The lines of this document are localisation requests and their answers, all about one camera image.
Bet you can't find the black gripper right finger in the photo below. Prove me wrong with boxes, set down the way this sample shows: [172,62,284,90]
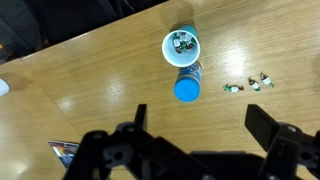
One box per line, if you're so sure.
[244,104,320,180]

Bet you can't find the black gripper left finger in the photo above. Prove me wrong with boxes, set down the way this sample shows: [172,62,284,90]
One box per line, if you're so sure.
[63,104,214,180]

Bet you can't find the blue plastic cup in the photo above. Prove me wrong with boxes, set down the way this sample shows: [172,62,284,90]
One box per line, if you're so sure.
[161,24,202,68]

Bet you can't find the printed magazine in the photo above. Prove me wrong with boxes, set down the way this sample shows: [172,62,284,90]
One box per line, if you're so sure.
[48,139,81,169]

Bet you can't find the blue lidded jar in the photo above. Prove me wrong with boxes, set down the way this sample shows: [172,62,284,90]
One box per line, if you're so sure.
[173,61,204,103]

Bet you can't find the white can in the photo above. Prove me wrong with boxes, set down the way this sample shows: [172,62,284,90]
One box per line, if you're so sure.
[0,78,11,98]

